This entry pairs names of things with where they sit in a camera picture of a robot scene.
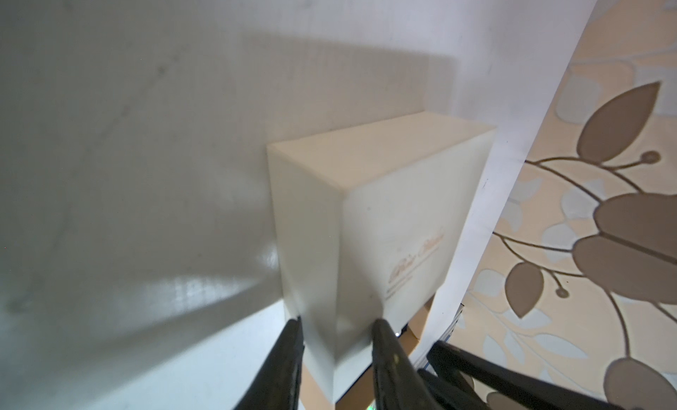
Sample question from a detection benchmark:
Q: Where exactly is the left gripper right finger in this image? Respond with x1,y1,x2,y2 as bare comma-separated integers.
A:
371,318,441,410

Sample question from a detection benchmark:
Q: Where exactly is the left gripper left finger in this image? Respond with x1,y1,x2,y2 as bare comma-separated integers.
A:
234,318,305,410

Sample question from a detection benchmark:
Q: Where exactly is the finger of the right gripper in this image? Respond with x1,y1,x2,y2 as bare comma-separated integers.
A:
427,341,621,409

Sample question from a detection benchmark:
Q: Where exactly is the cream jewelry box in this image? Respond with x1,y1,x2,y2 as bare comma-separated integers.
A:
266,112,496,403

